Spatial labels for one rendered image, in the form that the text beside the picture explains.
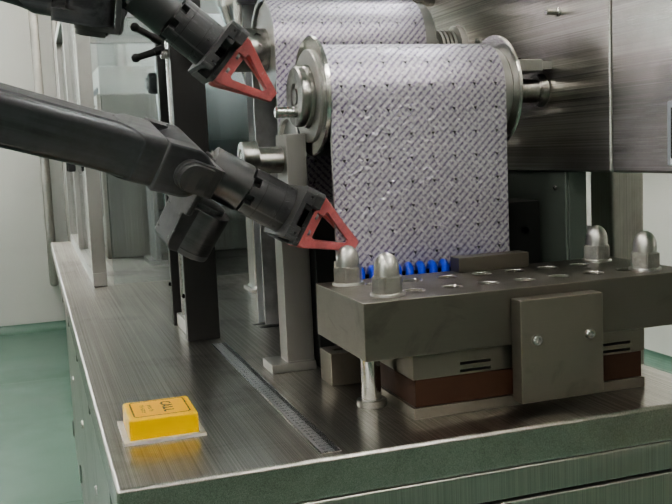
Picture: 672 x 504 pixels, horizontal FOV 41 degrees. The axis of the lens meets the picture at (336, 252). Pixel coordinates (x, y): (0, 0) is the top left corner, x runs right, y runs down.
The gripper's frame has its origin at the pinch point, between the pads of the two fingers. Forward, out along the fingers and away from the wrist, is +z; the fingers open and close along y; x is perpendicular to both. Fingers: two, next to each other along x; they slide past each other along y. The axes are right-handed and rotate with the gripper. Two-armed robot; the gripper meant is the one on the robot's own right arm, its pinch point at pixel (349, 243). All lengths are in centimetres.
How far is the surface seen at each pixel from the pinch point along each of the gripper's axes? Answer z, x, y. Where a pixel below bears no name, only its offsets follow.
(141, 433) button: -15.7, -27.7, 13.5
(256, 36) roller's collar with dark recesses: -17.1, 23.0, -28.7
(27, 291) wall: -2, -88, -556
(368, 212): 0.4, 4.4, 0.3
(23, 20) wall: -84, 77, -555
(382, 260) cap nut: -2.0, -1.4, 17.3
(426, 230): 8.3, 5.9, 0.2
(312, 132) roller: -9.3, 10.4, -4.1
